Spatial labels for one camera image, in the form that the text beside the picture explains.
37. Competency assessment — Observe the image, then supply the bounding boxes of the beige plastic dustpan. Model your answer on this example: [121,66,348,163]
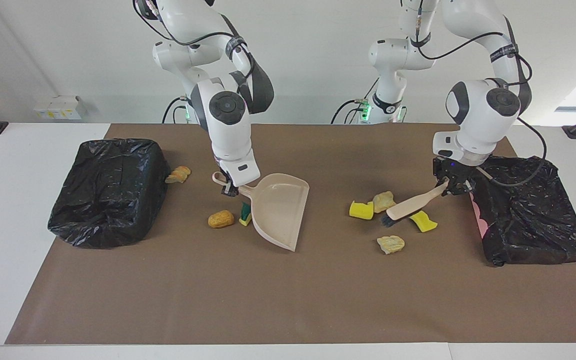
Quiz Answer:
[211,171,311,253]

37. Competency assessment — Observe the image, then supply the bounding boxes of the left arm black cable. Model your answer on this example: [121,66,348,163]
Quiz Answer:
[408,0,549,188]

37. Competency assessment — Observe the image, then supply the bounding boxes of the brown bread-shaped sponge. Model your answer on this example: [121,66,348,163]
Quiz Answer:
[207,209,236,229]

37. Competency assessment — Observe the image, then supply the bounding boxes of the orange beige striped sponge piece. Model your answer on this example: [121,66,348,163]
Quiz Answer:
[164,165,192,185]

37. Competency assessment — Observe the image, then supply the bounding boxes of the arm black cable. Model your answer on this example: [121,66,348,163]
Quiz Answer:
[133,0,269,116]
[408,0,549,188]

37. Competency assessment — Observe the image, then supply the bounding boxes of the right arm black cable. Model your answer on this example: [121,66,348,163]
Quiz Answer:
[133,0,269,116]

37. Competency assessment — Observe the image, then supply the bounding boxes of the beige brush black bristles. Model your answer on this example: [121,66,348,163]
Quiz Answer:
[381,181,450,229]

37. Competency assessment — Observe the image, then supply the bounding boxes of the black bag lined pink bin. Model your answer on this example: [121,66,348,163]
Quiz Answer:
[468,155,576,267]

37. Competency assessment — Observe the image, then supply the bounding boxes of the brown paper table mat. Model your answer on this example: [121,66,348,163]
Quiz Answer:
[4,123,576,346]

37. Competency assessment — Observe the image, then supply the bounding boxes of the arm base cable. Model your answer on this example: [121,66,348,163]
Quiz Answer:
[331,97,371,125]
[162,96,191,124]

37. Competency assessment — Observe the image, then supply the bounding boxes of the white cardboard box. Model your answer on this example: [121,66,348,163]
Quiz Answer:
[50,95,89,121]

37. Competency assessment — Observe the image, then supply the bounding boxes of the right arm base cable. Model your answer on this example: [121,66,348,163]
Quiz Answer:
[162,96,191,124]

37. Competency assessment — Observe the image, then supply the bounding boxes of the left arm base cable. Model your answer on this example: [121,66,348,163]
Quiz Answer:
[331,97,371,125]

